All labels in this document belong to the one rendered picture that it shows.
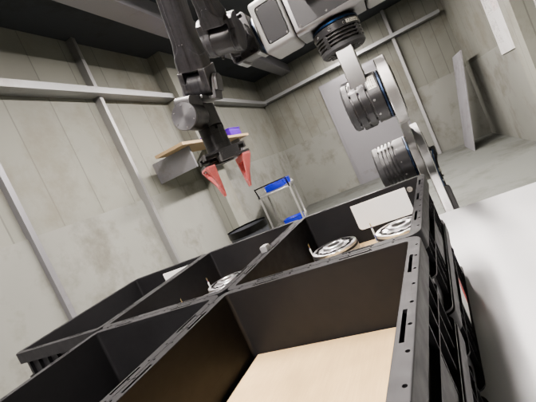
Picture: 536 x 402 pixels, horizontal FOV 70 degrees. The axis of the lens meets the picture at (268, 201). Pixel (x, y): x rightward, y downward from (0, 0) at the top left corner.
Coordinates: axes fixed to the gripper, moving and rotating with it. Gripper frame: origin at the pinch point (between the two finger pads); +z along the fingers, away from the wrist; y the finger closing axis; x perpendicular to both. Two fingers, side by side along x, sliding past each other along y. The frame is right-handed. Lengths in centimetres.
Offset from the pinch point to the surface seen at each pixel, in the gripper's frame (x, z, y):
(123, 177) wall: 283, -57, -15
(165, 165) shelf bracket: 312, -58, 28
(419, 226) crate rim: -44.6, 14.6, 7.1
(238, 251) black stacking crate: 15.8, 15.2, -2.3
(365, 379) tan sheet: -48, 25, -9
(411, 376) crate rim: -65, 16, -13
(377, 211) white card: -11.3, 17.4, 24.2
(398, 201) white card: -14.9, 16.7, 27.7
